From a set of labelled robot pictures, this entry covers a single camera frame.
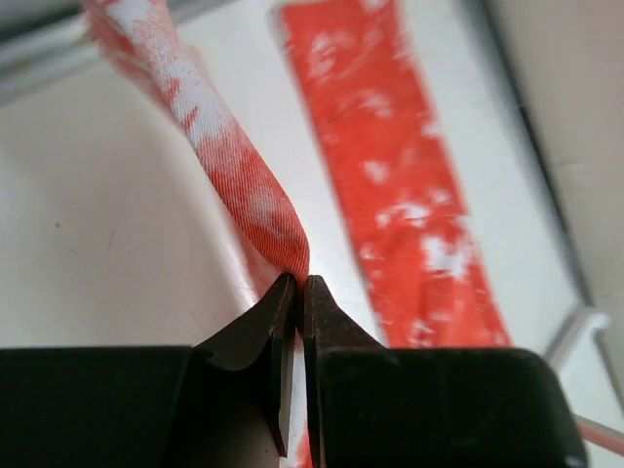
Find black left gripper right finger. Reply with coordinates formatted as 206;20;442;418
301;275;384;463

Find white clothes rack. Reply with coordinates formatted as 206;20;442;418
545;307;623;456

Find red white patterned trousers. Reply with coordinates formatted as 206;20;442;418
80;0;513;468

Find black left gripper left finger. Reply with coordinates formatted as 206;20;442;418
192;274;296;457

